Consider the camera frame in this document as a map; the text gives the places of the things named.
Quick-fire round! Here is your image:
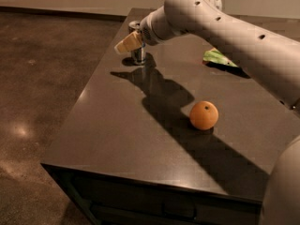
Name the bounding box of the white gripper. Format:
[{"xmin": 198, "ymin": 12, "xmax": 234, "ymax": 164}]
[{"xmin": 114, "ymin": 7, "xmax": 185, "ymax": 53}]

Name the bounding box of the silver blue redbull can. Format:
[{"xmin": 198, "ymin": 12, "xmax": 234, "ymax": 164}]
[{"xmin": 128, "ymin": 21, "xmax": 146, "ymax": 65}]

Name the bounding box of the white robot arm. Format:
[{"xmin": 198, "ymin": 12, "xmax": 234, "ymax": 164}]
[{"xmin": 115, "ymin": 0, "xmax": 300, "ymax": 225}]

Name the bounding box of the green snack bag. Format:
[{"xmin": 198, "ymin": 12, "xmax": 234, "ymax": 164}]
[{"xmin": 202, "ymin": 48, "xmax": 236, "ymax": 68}]

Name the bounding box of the orange fruit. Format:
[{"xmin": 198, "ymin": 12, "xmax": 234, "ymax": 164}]
[{"xmin": 189, "ymin": 101, "xmax": 218, "ymax": 130}]

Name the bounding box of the dark cabinet drawer front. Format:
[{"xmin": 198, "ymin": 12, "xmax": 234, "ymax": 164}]
[{"xmin": 42, "ymin": 163, "xmax": 262, "ymax": 225}]

